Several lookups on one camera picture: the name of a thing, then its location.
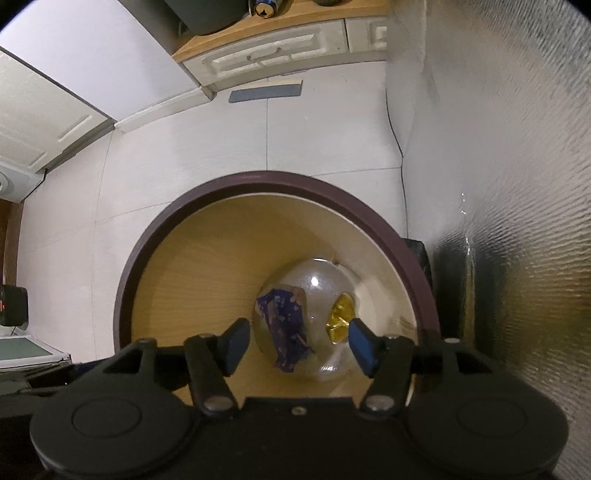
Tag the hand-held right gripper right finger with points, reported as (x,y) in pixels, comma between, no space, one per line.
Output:
(362,346)

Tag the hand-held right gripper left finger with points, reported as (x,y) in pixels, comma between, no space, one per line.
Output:
(235,344)

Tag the yellow foil wrapper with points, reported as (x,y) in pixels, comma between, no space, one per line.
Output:
(339,318)

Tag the purple wrapper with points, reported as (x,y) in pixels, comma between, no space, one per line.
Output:
(281,323)

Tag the brown rimmed round trash bin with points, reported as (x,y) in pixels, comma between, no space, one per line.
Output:
(184,300)

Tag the silver foil sheet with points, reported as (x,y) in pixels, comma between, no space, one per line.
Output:
(485,184)

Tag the white framed board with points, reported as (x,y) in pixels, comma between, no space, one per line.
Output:
(27,350)

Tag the black device with red light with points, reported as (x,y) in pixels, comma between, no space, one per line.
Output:
(11,304)

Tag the brown wooden door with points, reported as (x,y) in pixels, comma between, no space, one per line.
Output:
(9,240)

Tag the grey floor strip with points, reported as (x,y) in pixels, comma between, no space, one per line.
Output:
(263,92)

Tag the white washing machine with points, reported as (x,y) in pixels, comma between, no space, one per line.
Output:
(18,180)

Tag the white cabinet with wooden top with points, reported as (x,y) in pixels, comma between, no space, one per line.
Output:
(277,46)

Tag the white cupboard doors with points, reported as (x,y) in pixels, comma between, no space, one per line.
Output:
(37,115)

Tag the grey plastic bucket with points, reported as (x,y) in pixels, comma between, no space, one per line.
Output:
(207,14)

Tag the blue metal can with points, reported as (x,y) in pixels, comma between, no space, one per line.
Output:
(264,7)

